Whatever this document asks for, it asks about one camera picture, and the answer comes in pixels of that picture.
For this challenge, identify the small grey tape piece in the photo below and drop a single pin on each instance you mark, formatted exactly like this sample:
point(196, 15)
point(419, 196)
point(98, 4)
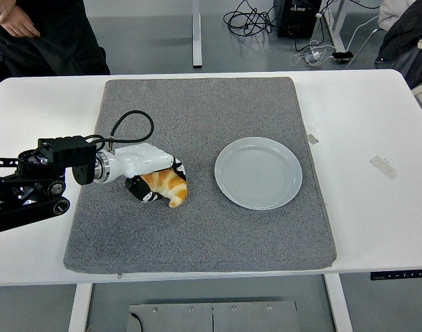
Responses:
point(313, 138)

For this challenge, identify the white charger plug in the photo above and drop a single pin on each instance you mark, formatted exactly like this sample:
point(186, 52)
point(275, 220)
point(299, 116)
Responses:
point(315, 55)

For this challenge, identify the person's hand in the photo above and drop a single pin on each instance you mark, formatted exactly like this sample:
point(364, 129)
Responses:
point(17, 20)

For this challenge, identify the grey fabric mat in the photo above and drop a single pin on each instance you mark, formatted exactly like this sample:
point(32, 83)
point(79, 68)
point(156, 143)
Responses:
point(197, 121)

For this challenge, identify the grey metal chair leg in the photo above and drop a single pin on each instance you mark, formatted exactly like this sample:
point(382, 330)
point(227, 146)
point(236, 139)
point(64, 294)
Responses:
point(365, 48)

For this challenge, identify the grey metal plate with screws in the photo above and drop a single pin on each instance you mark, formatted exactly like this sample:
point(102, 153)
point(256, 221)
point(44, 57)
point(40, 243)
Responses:
point(231, 318)

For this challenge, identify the black table control panel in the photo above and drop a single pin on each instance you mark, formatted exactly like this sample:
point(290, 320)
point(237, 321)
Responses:
point(401, 275)

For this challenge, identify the white garment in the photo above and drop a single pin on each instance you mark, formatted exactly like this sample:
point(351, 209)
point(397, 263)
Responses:
point(391, 14)

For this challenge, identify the white slanted desk leg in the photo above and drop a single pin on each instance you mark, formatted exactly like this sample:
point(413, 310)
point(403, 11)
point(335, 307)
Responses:
point(337, 27)

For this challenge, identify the white table leg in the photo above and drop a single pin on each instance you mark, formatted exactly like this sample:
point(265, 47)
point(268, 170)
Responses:
point(79, 307)
point(339, 304)

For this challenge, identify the golden croissant bread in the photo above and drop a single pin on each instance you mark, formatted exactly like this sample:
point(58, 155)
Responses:
point(173, 190)

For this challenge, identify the black smartphone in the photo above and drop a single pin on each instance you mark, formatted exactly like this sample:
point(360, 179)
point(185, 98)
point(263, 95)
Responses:
point(342, 56)

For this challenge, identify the person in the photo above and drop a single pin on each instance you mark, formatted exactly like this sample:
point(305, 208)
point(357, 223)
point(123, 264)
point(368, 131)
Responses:
point(59, 34)

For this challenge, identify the light grey round plate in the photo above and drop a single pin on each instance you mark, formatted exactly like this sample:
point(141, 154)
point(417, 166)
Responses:
point(259, 173)

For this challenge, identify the large grey tape piece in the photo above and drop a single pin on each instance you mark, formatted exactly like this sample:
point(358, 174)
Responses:
point(383, 166)

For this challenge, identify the black jacket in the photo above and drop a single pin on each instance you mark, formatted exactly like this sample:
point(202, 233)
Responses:
point(401, 45)

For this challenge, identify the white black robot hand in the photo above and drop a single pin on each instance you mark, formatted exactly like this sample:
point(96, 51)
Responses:
point(138, 159)

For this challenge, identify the black computer case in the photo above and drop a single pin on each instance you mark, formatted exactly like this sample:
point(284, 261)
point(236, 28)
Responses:
point(297, 24)

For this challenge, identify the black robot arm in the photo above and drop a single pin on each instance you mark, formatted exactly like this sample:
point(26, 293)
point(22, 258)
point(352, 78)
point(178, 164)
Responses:
point(59, 152)

